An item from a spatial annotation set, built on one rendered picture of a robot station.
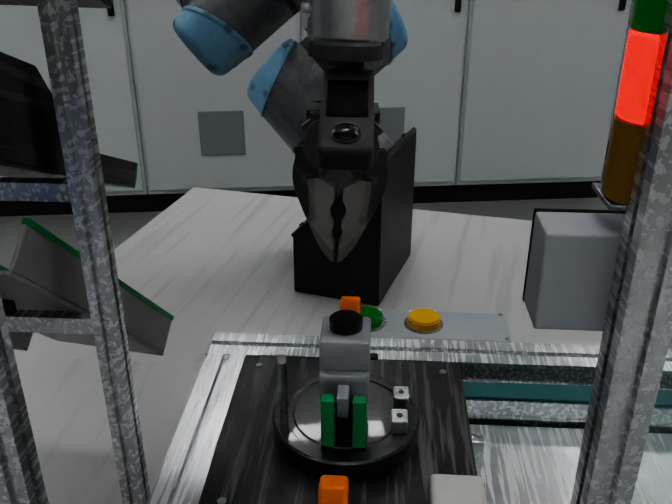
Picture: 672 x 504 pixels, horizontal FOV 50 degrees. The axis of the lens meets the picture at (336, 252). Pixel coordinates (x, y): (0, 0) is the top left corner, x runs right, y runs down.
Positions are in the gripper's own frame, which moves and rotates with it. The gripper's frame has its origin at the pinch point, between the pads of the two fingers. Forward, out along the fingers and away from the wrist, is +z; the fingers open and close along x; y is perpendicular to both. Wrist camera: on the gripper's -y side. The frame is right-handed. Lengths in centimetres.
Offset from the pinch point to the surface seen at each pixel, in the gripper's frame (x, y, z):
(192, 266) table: 25, 48, 23
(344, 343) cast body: -1.2, -12.0, 3.7
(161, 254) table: 32, 52, 23
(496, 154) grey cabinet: -78, 299, 60
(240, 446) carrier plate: 7.9, -11.4, 15.5
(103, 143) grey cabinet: 119, 276, 59
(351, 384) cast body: -2.0, -12.4, 7.5
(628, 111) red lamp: -16.6, -24.7, -19.5
